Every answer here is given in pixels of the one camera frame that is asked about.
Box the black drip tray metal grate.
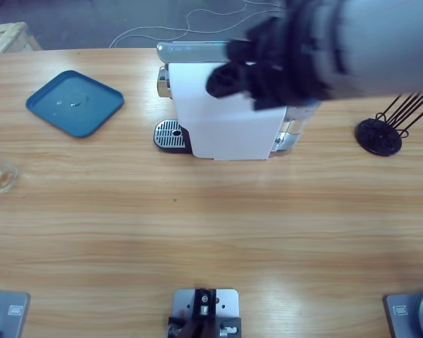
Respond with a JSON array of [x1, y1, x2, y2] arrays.
[[153, 118, 192, 155]]

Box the teal square plastic tray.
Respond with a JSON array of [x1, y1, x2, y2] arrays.
[[25, 70, 125, 139]]

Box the white floor cable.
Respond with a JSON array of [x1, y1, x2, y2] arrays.
[[109, 0, 286, 50]]

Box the white capsule coffee machine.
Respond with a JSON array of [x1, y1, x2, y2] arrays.
[[157, 61, 299, 162]]

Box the arm grey base plate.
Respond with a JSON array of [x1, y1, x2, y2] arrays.
[[383, 288, 423, 338], [0, 288, 32, 338]]

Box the black capsule holder with rods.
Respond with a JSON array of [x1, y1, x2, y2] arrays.
[[355, 91, 423, 157]]

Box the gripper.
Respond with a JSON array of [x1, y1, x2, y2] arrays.
[[206, 0, 346, 111]]

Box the light wooden crate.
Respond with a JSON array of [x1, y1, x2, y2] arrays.
[[0, 21, 43, 56]]

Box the clear drinking glass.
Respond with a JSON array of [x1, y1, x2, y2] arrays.
[[0, 146, 20, 194]]

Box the silver coffee machine lever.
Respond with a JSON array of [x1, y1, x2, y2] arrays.
[[157, 41, 233, 65]]

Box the grey mount plate dark post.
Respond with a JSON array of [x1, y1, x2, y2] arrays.
[[167, 287, 243, 338]]

